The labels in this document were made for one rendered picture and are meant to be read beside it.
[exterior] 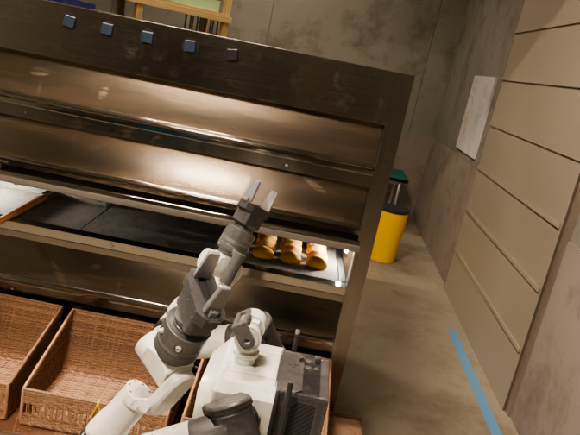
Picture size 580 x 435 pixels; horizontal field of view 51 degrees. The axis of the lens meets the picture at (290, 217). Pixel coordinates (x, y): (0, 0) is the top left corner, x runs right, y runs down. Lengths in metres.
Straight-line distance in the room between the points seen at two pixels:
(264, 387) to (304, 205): 1.25
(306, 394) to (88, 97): 1.63
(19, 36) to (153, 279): 1.12
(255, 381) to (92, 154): 1.50
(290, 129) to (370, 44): 7.09
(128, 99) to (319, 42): 7.11
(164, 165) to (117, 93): 0.34
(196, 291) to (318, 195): 1.53
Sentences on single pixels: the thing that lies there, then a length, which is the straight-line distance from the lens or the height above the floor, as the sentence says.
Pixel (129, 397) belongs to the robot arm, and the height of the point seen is 1.42.
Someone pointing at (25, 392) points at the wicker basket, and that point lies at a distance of 2.53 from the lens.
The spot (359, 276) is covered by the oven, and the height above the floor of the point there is 1.24.
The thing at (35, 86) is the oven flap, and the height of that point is 1.76.
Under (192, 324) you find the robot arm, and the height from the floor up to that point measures 1.62.
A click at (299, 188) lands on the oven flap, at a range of 2.55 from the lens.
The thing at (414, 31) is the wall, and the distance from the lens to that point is 9.60.
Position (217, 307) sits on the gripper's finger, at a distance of 1.05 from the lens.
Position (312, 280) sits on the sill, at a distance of 2.65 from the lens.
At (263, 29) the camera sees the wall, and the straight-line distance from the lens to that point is 9.60.
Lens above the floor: 2.09
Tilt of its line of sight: 15 degrees down
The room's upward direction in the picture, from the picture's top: 12 degrees clockwise
